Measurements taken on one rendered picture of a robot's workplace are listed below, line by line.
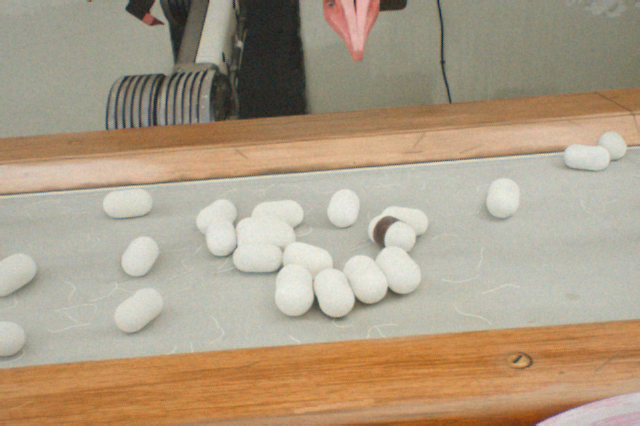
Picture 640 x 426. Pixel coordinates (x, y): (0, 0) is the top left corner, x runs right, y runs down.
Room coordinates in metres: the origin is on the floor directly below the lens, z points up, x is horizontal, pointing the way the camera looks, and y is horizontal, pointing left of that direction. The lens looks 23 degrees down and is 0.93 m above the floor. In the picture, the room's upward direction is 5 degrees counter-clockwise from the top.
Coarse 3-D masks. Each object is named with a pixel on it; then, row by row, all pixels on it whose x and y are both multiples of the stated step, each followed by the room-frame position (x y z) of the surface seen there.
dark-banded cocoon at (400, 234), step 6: (378, 216) 0.41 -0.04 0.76; (372, 222) 0.41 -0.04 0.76; (396, 222) 0.39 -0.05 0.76; (402, 222) 0.39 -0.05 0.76; (372, 228) 0.40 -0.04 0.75; (390, 228) 0.39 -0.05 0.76; (396, 228) 0.39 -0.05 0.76; (402, 228) 0.39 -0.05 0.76; (408, 228) 0.39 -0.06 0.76; (372, 234) 0.40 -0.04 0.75; (390, 234) 0.39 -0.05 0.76; (396, 234) 0.39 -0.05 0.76; (402, 234) 0.38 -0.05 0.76; (408, 234) 0.39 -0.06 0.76; (414, 234) 0.39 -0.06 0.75; (372, 240) 0.40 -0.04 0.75; (390, 240) 0.39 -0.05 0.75; (396, 240) 0.38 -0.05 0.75; (402, 240) 0.38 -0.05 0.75; (408, 240) 0.38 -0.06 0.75; (414, 240) 0.39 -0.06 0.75; (390, 246) 0.39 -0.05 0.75; (396, 246) 0.38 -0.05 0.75; (402, 246) 0.38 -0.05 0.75; (408, 246) 0.38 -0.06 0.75
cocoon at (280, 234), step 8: (256, 224) 0.41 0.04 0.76; (264, 224) 0.41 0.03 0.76; (272, 224) 0.40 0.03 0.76; (280, 224) 0.40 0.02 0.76; (288, 224) 0.41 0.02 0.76; (240, 232) 0.40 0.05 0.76; (248, 232) 0.40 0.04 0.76; (256, 232) 0.40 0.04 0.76; (264, 232) 0.40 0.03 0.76; (272, 232) 0.40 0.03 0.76; (280, 232) 0.40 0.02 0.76; (288, 232) 0.40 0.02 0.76; (240, 240) 0.40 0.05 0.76; (248, 240) 0.39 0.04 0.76; (256, 240) 0.39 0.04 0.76; (264, 240) 0.39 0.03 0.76; (272, 240) 0.40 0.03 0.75; (280, 240) 0.40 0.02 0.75; (288, 240) 0.40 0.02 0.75; (280, 248) 0.40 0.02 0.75
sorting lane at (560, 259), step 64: (64, 192) 0.56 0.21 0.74; (192, 192) 0.54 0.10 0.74; (256, 192) 0.53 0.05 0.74; (320, 192) 0.51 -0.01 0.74; (384, 192) 0.50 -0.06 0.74; (448, 192) 0.49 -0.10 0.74; (576, 192) 0.47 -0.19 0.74; (0, 256) 0.44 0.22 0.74; (64, 256) 0.43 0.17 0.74; (192, 256) 0.41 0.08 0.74; (448, 256) 0.38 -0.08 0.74; (512, 256) 0.37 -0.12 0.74; (576, 256) 0.37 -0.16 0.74; (0, 320) 0.35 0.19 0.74; (64, 320) 0.34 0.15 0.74; (192, 320) 0.33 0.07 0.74; (256, 320) 0.32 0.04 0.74; (320, 320) 0.32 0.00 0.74; (384, 320) 0.31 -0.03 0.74; (448, 320) 0.31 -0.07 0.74; (512, 320) 0.30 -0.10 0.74; (576, 320) 0.30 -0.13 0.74
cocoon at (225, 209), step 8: (224, 200) 0.46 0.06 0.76; (208, 208) 0.45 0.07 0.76; (216, 208) 0.45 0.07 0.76; (224, 208) 0.45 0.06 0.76; (232, 208) 0.46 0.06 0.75; (200, 216) 0.44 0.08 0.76; (208, 216) 0.44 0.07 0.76; (216, 216) 0.44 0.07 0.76; (224, 216) 0.44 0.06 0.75; (232, 216) 0.45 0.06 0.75; (200, 224) 0.44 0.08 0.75
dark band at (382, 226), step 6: (384, 216) 0.40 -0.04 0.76; (390, 216) 0.40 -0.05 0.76; (378, 222) 0.40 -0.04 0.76; (384, 222) 0.40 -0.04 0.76; (390, 222) 0.39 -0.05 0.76; (378, 228) 0.40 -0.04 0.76; (384, 228) 0.39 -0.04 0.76; (378, 234) 0.39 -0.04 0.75; (384, 234) 0.39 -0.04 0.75; (378, 240) 0.39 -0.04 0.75; (384, 240) 0.39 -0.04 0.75; (384, 246) 0.39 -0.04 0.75
